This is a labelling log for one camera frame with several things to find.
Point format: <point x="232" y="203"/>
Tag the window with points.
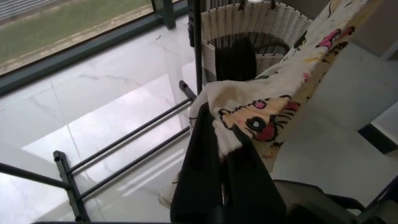
<point x="62" y="34"/>

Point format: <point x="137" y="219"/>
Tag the white laundry basket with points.
<point x="267" y="21"/>

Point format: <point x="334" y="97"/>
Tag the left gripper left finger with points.
<point x="199" y="174"/>

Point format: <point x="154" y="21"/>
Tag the cream printed garment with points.
<point x="280" y="93"/>

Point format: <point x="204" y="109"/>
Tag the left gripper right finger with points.
<point x="252" y="193"/>

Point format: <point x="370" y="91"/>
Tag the black garment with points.
<point x="236" y="59"/>

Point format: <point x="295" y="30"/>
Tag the black clothes rack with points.
<point x="197" y="46"/>

